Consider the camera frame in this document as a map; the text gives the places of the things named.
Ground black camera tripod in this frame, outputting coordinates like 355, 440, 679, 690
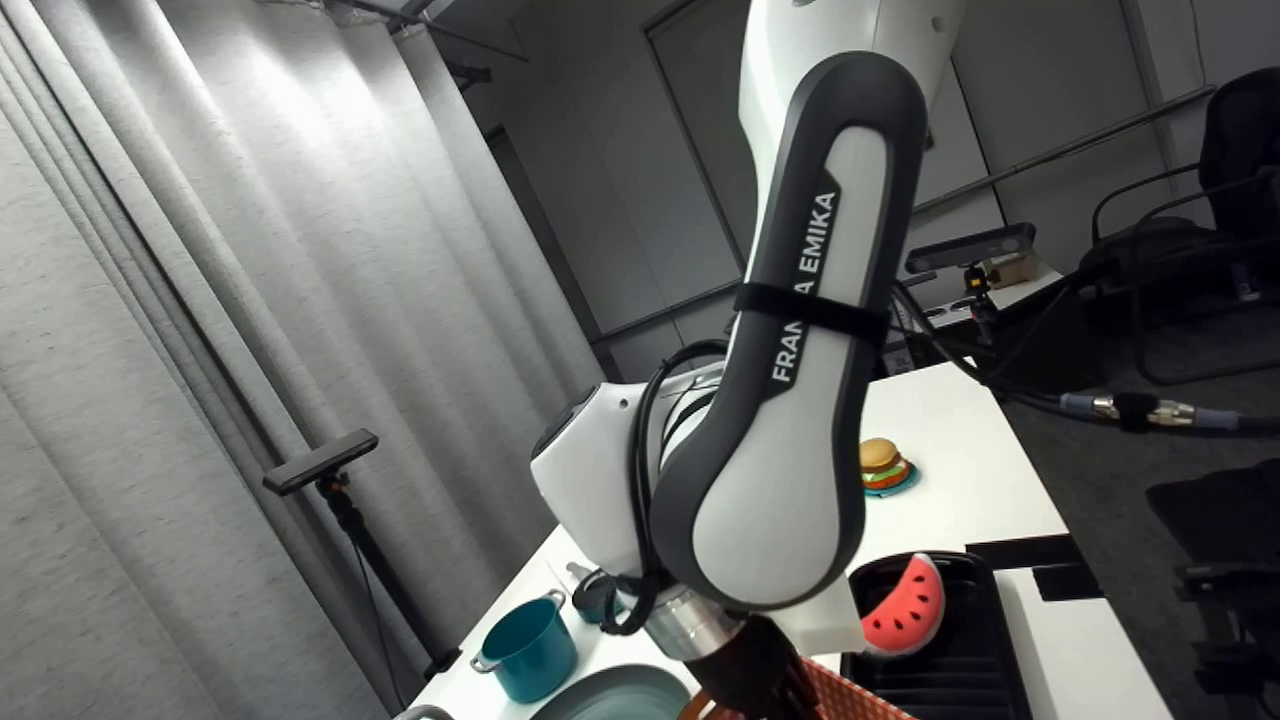
259, 428, 464, 675

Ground teal toy pot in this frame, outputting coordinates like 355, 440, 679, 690
467, 590, 579, 708

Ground short black tape strip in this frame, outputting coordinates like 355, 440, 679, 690
1031, 560, 1105, 602

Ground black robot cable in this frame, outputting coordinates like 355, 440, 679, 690
605, 335, 731, 637

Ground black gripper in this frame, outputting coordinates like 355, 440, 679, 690
692, 615, 820, 720

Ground watermelon plush toy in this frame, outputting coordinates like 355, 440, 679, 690
858, 553, 953, 660

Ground grey flat device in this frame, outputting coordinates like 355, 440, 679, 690
905, 218, 1040, 275

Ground black office chair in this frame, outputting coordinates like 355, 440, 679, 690
1094, 64, 1280, 313

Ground grey backdrop curtain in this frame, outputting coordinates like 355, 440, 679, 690
0, 0, 605, 720

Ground grey teal plate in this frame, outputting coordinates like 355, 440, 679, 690
529, 660, 697, 720

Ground black cable metal connector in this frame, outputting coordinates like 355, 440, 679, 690
886, 275, 1280, 435

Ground black workbench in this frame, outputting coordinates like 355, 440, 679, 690
997, 304, 1280, 720

